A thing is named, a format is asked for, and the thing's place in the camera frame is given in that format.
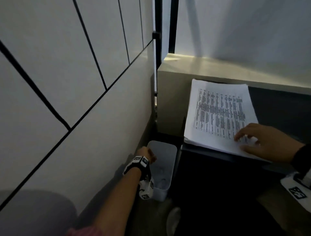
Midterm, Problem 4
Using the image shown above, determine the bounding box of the person's left hand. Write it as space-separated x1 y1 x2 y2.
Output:
136 146 157 164

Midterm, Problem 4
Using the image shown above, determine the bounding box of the person's right hand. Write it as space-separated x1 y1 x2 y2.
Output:
234 123 305 163

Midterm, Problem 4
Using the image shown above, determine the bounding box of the stack of printed paper sheets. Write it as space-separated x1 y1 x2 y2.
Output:
183 78 271 163

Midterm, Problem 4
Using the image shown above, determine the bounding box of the person's left forearm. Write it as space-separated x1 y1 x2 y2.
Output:
93 167 143 236

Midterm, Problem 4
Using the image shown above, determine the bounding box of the dark desk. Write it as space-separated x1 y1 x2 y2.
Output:
174 86 311 236

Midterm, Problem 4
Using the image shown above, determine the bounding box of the grey plastic waste bin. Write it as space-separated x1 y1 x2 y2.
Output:
146 140 178 202

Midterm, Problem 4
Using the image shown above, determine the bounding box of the beige ledge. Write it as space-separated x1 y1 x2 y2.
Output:
157 53 311 137

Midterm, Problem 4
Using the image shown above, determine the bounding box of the pink sleeve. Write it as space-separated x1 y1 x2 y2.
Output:
66 226 105 236

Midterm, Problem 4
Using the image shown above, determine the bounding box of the right wrist camera with markers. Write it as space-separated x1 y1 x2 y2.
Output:
280 143 311 213

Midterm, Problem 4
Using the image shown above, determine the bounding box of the wrist camera with markers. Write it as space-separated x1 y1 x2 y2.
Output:
280 143 311 213
123 156 155 200

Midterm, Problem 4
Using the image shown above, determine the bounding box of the left wrist camera with markers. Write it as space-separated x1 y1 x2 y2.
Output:
123 156 155 200

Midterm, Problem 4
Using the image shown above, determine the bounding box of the black window frame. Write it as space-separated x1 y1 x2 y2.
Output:
152 0 179 98

